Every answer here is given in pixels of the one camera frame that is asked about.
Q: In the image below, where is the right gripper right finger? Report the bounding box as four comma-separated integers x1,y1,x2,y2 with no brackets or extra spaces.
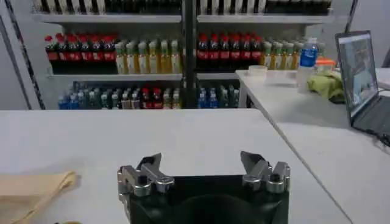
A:
239,150,291,194

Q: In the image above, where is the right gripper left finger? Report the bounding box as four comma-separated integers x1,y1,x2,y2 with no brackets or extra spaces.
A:
116,152,176,197

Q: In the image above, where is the cream yellow shirt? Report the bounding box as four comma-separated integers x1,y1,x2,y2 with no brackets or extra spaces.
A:
0,170,77,224

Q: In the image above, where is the white side table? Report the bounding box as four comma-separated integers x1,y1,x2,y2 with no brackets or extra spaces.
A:
235,69,390,224

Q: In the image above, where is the white tape roll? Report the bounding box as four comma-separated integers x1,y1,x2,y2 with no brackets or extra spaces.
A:
247,64,269,81

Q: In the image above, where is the green crumpled cloth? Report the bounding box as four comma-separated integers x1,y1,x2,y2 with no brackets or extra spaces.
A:
307,71,346,103

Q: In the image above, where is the blue label water bottle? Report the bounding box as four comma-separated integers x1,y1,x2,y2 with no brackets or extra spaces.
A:
296,37,319,93

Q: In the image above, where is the shelf rack with bottles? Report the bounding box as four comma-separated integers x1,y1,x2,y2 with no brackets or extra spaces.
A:
194,0,333,110
29,0,185,111

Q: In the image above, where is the orange lidded box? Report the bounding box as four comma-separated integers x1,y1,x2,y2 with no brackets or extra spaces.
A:
314,57,336,73

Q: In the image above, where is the grey open laptop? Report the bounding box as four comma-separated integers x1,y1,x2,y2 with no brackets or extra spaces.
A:
334,30,390,138

